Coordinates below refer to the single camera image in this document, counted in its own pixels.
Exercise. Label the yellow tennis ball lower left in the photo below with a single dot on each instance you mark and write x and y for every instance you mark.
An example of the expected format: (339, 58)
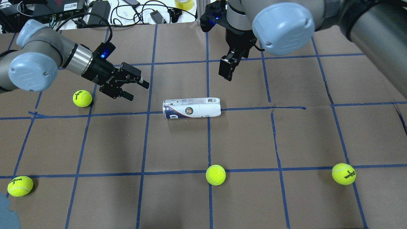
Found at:
(20, 186)

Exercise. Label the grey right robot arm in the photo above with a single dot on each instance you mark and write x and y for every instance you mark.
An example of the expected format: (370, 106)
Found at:
(376, 27)

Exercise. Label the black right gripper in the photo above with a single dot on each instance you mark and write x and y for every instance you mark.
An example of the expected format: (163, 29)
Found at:
(240, 40)

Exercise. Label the yellow tennis ball upper left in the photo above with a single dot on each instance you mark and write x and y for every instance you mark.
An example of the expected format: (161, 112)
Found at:
(82, 98)

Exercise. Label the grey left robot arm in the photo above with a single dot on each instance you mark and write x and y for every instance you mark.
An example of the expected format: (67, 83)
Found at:
(43, 51)

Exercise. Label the aluminium frame post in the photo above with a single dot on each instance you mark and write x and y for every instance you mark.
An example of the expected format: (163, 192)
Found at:
(200, 9)

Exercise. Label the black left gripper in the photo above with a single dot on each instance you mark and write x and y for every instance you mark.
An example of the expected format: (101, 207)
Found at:
(99, 72)

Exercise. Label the yellow tape roll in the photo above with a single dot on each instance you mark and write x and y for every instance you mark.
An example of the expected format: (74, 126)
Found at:
(184, 4)

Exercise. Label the yellow tennis ball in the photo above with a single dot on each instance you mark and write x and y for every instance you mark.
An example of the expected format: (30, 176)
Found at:
(343, 174)
(20, 186)
(82, 98)
(215, 175)

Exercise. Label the yellow tennis ball centre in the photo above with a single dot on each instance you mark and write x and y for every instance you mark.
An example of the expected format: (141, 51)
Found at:
(215, 175)

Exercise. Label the yellow tennis ball right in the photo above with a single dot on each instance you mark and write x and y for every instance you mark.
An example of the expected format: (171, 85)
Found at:
(343, 174)

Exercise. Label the white tennis ball can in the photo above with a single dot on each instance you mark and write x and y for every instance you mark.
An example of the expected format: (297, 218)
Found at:
(191, 108)

